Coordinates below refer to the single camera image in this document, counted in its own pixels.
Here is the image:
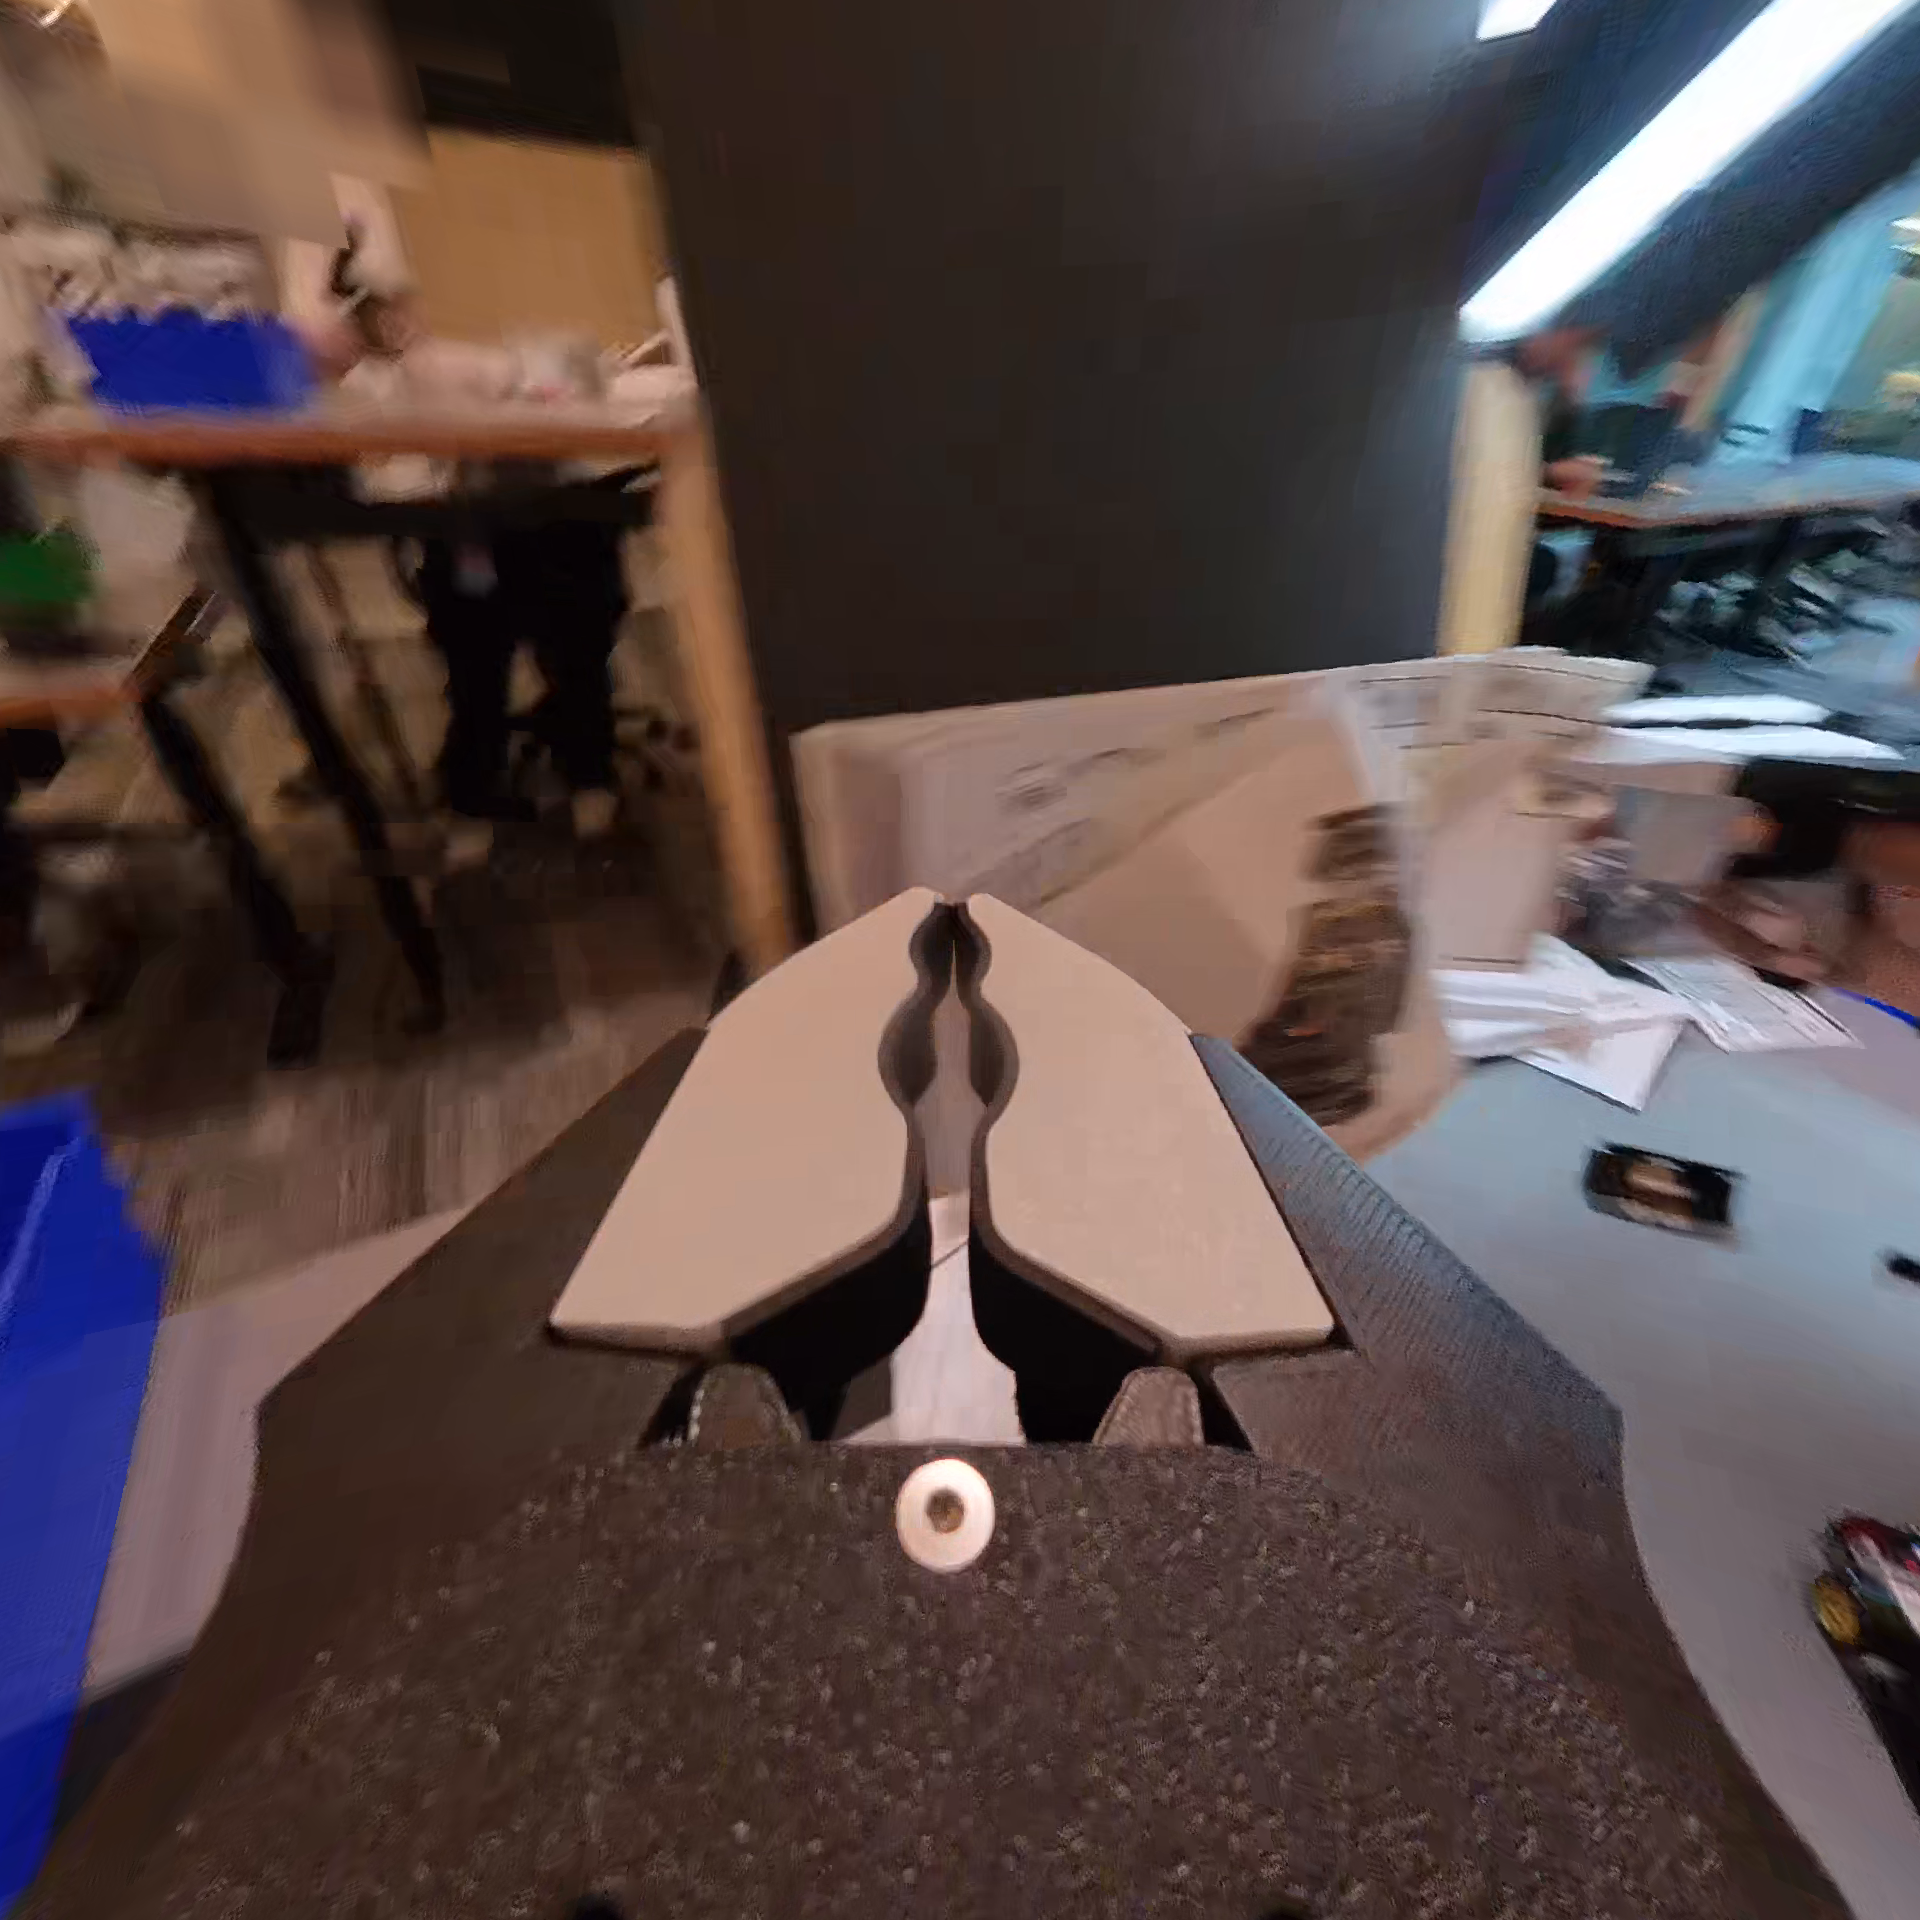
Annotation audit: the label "lego instruction booklet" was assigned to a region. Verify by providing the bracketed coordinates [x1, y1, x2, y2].
[785, 648, 1656, 1165]

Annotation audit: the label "background wooden desk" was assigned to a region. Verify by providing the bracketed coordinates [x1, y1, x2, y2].
[1531, 451, 1920, 656]

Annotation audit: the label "blue plastic bin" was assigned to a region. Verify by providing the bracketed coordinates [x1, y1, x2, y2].
[0, 1092, 169, 1868]

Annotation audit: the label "crumpled white paper bags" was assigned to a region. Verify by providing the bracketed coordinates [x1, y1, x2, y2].
[1435, 926, 1868, 1115]

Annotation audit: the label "cluttered background desk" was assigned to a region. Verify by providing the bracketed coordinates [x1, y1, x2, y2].
[0, 392, 696, 1070]

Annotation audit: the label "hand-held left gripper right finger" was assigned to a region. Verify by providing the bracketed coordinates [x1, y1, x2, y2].
[956, 891, 1339, 1365]

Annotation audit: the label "black lego car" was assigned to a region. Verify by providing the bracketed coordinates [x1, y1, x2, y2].
[1809, 1514, 1920, 1778]

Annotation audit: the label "black printed lego plate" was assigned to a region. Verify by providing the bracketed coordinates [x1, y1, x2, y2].
[1582, 1141, 1743, 1242]

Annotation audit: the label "small blue bin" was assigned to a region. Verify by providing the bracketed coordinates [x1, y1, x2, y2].
[62, 307, 320, 416]

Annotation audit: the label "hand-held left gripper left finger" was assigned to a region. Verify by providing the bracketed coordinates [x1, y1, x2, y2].
[551, 886, 968, 1357]

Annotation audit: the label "green plastic object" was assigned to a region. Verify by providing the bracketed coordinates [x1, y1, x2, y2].
[0, 523, 95, 628]

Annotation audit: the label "ceiling light strip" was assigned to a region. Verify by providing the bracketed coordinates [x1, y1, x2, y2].
[1459, 0, 1920, 345]

